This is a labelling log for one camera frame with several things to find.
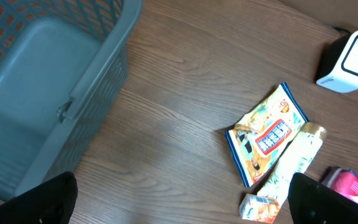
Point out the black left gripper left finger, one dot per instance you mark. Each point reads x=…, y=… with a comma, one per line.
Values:
x=51, y=202

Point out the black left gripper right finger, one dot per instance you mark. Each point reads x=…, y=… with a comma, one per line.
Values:
x=313, y=203

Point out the red purple pad package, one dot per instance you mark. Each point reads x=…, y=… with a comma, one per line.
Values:
x=343, y=181

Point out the white floral tube gold cap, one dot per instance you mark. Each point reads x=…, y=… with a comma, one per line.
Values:
x=296, y=158

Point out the small orange box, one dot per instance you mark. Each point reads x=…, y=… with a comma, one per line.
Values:
x=259, y=209

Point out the yellow snack bag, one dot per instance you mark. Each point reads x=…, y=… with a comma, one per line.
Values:
x=257, y=140

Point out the white barcode scanner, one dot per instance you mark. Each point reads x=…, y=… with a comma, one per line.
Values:
x=338, y=68

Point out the grey plastic shopping basket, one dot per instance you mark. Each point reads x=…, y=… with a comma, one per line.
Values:
x=62, y=65

